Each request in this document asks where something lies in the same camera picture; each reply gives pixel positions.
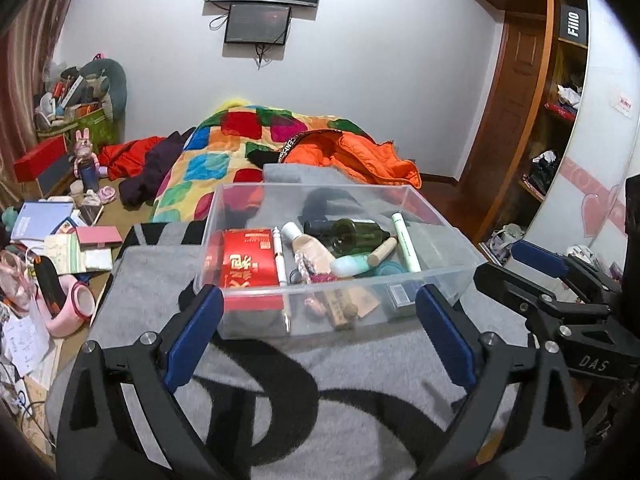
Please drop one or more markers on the green gift bag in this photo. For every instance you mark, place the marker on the green gift bag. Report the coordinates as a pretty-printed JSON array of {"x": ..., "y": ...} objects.
[{"x": 97, "y": 127}]

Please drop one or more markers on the orange down jacket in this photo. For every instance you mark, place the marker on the orange down jacket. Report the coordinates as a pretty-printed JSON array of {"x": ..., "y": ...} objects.
[{"x": 360, "y": 155}]

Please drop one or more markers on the mint green small bottle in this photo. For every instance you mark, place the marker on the mint green small bottle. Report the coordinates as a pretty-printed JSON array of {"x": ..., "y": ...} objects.
[{"x": 350, "y": 265}]

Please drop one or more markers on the red cloth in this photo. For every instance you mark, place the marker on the red cloth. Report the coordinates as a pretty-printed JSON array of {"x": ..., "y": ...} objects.
[{"x": 560, "y": 111}]

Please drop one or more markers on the striped satin curtain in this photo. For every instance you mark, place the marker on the striped satin curtain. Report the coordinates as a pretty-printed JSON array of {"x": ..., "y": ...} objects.
[{"x": 30, "y": 60}]

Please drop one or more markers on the grey green neck pillow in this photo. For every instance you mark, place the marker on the grey green neck pillow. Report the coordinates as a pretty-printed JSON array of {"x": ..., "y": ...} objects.
[{"x": 117, "y": 80}]

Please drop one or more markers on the wooden shelf cabinet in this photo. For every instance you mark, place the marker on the wooden shelf cabinet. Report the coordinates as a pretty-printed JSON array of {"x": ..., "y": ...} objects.
[{"x": 550, "y": 85}]

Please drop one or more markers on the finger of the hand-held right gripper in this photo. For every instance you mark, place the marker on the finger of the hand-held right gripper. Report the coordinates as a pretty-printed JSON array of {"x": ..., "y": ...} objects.
[
  {"x": 505, "y": 280},
  {"x": 537, "y": 256}
]

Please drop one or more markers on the colourful patchwork quilt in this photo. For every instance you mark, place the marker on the colourful patchwork quilt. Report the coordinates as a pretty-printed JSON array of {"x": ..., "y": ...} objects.
[{"x": 220, "y": 160}]

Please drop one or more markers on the long red box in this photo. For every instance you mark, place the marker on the long red box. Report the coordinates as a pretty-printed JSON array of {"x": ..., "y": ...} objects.
[{"x": 40, "y": 160}]

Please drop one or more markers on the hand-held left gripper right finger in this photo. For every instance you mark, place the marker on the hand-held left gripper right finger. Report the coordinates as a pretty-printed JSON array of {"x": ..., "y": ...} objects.
[{"x": 447, "y": 335}]

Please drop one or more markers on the pale green booklet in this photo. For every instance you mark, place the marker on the pale green booklet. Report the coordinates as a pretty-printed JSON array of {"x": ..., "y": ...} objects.
[{"x": 65, "y": 255}]

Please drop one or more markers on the blue notebook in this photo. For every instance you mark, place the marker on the blue notebook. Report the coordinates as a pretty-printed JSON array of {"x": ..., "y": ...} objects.
[{"x": 40, "y": 220}]

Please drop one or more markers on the pink flower ornament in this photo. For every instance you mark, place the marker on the pink flower ornament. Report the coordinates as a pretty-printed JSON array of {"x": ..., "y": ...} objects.
[{"x": 109, "y": 195}]

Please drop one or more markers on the red jacket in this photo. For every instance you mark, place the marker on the red jacket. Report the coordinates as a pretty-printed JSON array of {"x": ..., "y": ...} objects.
[{"x": 125, "y": 155}]

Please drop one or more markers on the pink rabbit figure bottle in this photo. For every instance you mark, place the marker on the pink rabbit figure bottle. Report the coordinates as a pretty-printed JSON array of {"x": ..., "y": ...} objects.
[{"x": 87, "y": 160}]

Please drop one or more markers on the grey black patterned blanket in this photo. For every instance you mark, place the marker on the grey black patterned blanket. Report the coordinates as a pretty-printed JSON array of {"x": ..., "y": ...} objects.
[{"x": 350, "y": 400}]

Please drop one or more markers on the black pouch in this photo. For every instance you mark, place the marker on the black pouch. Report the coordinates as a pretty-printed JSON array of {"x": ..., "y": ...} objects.
[{"x": 50, "y": 282}]

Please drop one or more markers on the brown wooden door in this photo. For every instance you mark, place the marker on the brown wooden door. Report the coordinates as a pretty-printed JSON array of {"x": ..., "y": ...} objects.
[{"x": 515, "y": 110}]

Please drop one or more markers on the black bag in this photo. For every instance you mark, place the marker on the black bag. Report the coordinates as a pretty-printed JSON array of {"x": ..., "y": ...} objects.
[{"x": 545, "y": 172}]

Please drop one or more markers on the dark purple garment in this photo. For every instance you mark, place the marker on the dark purple garment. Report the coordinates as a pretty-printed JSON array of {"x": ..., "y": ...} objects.
[{"x": 150, "y": 175}]

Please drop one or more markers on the beige tube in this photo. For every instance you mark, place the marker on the beige tube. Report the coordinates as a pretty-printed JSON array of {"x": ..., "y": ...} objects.
[{"x": 382, "y": 251}]

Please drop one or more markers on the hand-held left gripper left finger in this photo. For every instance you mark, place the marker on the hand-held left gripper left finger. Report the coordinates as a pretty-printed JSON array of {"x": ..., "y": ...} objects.
[{"x": 192, "y": 337}]

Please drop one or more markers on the white pen-shaped tool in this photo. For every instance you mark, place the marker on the white pen-shaped tool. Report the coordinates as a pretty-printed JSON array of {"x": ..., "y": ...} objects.
[{"x": 279, "y": 257}]

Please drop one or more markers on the clear plastic storage box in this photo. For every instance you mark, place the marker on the clear plastic storage box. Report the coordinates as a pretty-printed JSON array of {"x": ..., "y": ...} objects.
[{"x": 235, "y": 200}]

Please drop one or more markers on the black sign box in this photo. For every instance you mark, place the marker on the black sign box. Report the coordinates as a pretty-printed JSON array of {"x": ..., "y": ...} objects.
[{"x": 572, "y": 22}]

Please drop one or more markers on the green glass bottle black cap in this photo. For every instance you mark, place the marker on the green glass bottle black cap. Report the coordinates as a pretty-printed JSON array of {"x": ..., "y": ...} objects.
[{"x": 350, "y": 234}]

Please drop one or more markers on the white plastic bag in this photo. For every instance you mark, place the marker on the white plastic bag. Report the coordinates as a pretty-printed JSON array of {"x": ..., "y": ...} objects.
[{"x": 507, "y": 240}]

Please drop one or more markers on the pink notebook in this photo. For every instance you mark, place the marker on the pink notebook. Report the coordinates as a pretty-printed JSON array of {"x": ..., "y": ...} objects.
[{"x": 97, "y": 236}]

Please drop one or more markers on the light green tube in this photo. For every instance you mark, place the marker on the light green tube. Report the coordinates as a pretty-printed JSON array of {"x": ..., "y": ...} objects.
[{"x": 406, "y": 245}]

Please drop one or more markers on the beige foundation bottle white cap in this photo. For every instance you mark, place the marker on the beige foundation bottle white cap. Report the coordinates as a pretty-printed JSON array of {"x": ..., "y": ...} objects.
[{"x": 310, "y": 250}]

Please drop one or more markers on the red packet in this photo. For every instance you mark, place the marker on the red packet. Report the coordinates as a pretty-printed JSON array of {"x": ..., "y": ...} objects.
[{"x": 247, "y": 262}]

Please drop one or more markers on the white suitcase with stickers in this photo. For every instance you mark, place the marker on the white suitcase with stickers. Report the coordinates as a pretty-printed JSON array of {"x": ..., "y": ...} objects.
[{"x": 582, "y": 251}]

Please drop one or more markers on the white paper sheets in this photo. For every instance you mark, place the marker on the white paper sheets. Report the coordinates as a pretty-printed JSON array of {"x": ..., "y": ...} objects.
[{"x": 25, "y": 345}]

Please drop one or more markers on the white wardrobe door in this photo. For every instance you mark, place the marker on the white wardrobe door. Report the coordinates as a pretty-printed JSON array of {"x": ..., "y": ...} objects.
[{"x": 605, "y": 135}]

